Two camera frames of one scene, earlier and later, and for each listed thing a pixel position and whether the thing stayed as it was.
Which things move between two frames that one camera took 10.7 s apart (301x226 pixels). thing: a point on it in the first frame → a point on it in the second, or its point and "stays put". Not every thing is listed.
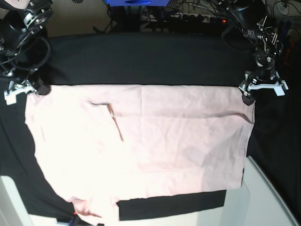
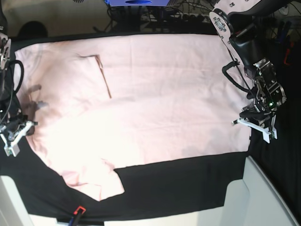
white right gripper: [279, 86] → [257, 116]
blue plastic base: [137, 3] stays put
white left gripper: [11, 95] → [13, 149]
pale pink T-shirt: [103, 143] stays put
